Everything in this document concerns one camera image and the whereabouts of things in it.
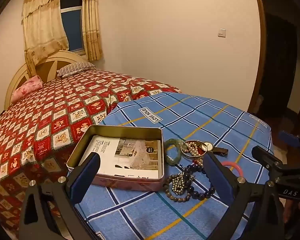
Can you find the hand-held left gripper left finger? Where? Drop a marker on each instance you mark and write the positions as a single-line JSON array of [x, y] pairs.
[[87, 173]]

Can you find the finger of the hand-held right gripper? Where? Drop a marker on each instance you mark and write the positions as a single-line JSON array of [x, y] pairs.
[[288, 138], [266, 156]]

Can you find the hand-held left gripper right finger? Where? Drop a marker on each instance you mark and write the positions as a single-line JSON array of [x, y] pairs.
[[221, 181]]

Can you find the pink plastic bangle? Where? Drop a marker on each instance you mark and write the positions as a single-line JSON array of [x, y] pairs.
[[236, 166]]

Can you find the metal tin box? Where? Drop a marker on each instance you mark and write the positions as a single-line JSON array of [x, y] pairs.
[[115, 152]]

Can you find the printed booklet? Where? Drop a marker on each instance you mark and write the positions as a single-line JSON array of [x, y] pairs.
[[125, 157]]

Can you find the green jade bangle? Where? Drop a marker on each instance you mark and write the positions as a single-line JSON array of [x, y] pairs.
[[168, 155]]

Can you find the red bear print bedspread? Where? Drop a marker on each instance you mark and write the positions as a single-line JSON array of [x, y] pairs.
[[65, 110]]

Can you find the dark wooden door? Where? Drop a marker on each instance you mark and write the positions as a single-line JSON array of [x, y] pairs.
[[280, 67]]

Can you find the blue plaid cloth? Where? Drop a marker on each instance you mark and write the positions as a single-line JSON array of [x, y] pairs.
[[190, 115]]

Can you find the pink floral pillow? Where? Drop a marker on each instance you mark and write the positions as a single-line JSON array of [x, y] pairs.
[[27, 87]]

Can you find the striped pillow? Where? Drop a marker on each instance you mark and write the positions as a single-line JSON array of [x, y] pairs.
[[75, 68]]

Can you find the cream wooden headboard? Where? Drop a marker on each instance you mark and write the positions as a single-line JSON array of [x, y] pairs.
[[17, 80]]

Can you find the narrow yellow floral curtain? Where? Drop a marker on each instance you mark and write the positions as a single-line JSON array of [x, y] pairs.
[[92, 25]]

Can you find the window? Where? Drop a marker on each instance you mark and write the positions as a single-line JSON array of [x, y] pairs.
[[73, 25]]

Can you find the wide yellow floral curtain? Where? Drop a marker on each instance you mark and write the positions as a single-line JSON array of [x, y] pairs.
[[45, 25]]

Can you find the brown wooden door frame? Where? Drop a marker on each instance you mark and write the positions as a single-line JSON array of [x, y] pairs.
[[261, 42]]

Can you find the white wall switch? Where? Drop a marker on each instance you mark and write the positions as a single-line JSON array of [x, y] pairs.
[[222, 32]]

